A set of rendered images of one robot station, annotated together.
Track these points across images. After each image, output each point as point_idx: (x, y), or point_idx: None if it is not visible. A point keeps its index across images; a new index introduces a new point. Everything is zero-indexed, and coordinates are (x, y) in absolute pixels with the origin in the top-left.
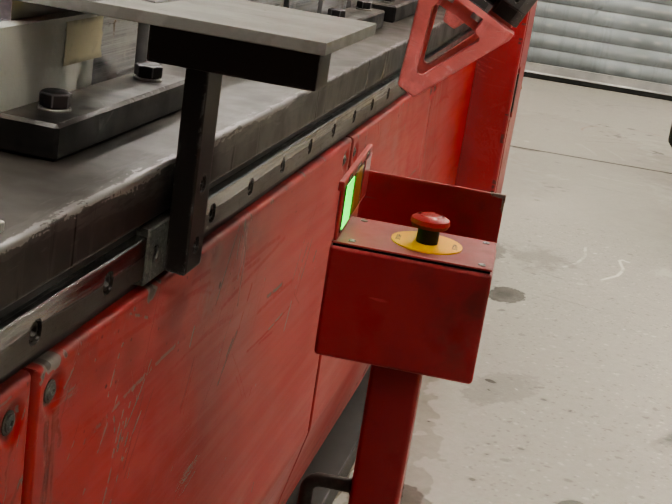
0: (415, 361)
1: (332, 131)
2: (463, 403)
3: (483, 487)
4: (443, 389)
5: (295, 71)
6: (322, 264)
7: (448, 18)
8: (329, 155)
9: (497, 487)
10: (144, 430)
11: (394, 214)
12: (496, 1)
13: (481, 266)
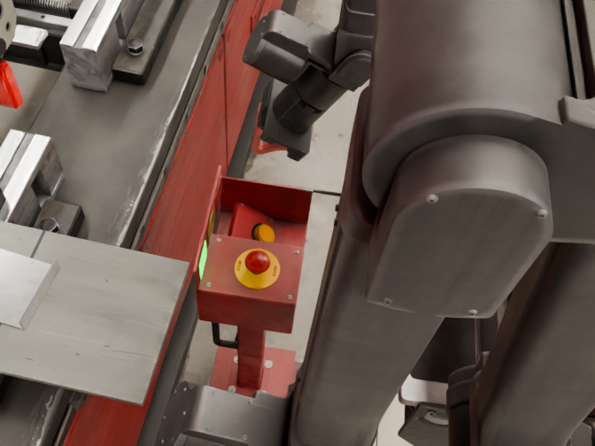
0: (257, 326)
1: (204, 69)
2: (336, 19)
3: (344, 103)
4: (325, 7)
5: None
6: (215, 119)
7: (254, 150)
8: (204, 83)
9: (352, 102)
10: (105, 413)
11: (243, 196)
12: None
13: (289, 299)
